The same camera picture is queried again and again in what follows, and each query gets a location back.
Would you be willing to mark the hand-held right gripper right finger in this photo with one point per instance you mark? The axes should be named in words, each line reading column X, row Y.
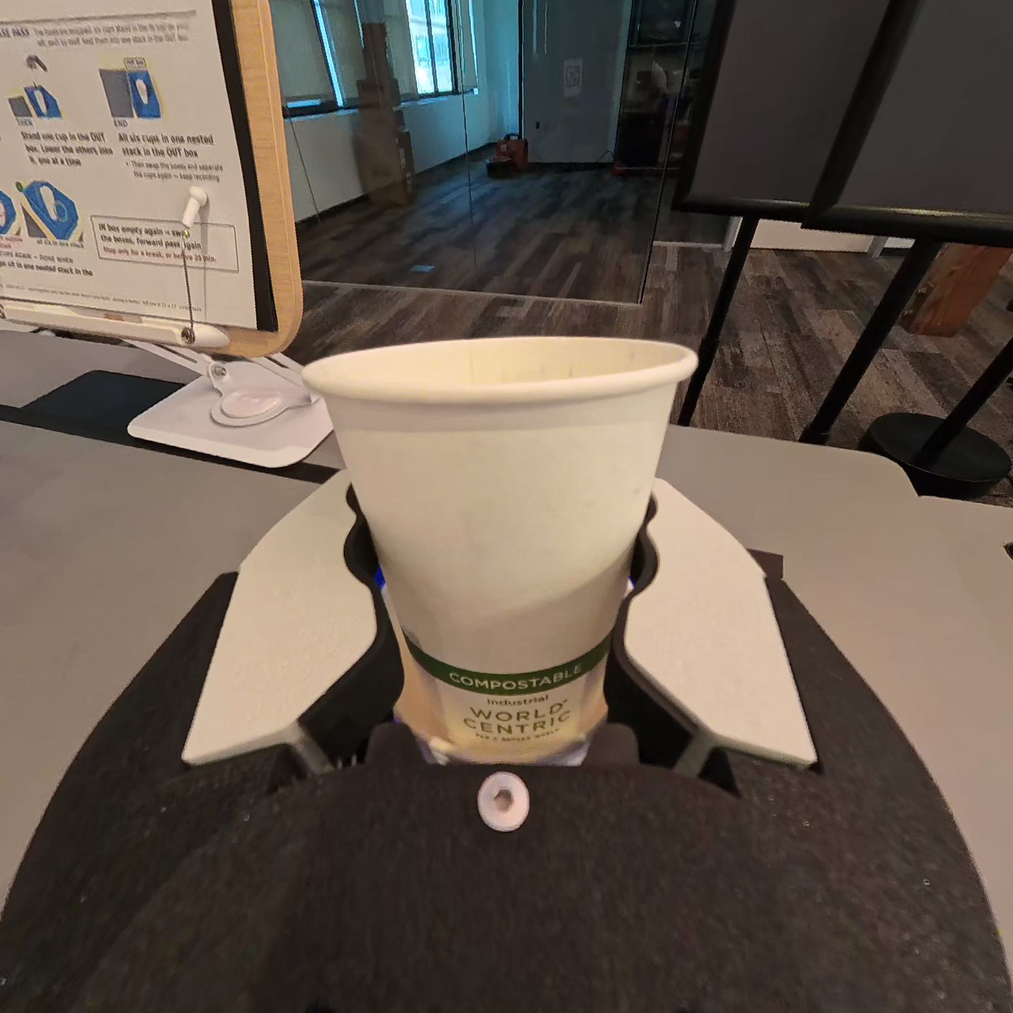
column 720, row 649

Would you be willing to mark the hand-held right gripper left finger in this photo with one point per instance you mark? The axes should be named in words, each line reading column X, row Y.
column 277, row 649

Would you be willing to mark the white paper cup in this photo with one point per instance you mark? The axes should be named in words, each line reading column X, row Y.
column 499, row 507

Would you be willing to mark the black round stand base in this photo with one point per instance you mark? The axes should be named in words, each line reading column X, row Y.
column 934, row 456

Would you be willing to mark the black flat mat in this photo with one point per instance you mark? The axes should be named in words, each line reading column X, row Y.
column 95, row 404

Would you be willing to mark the printed instruction sign board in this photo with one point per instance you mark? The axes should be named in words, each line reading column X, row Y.
column 111, row 159

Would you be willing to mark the stack of cardboard boxes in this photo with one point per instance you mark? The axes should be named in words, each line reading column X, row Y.
column 385, row 127

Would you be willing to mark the orange object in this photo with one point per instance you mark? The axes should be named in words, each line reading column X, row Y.
column 510, row 155

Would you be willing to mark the small window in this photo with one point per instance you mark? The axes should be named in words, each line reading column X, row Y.
column 431, row 40

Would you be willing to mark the white mount plate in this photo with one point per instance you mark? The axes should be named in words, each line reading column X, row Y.
column 222, row 428

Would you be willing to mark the wooden post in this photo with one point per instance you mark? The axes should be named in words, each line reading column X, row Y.
column 958, row 288

